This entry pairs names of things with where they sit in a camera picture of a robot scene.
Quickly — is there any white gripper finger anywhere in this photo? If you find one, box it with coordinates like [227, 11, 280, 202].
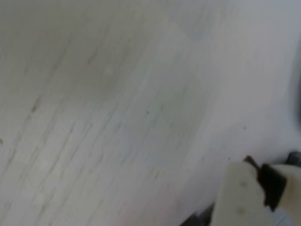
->
[256, 163, 301, 226]
[211, 155, 281, 226]

